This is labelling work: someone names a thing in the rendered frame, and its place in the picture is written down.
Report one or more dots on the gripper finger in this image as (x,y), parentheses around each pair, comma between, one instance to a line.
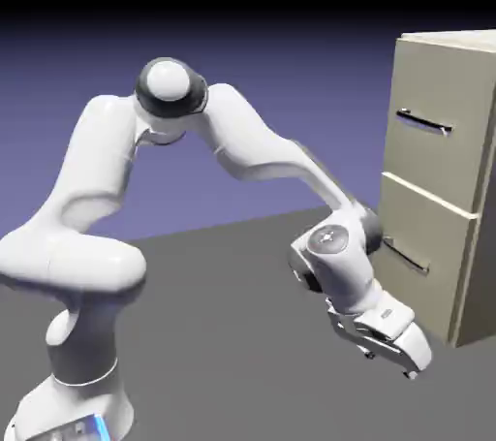
(370,353)
(410,374)

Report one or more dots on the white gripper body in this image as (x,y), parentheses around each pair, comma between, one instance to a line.
(414,348)

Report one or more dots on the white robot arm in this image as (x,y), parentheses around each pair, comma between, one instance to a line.
(104,162)

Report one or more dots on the beige cabinet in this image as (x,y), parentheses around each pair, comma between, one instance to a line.
(480,274)

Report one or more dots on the beige drawer front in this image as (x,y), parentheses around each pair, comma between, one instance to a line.
(445,239)
(434,80)

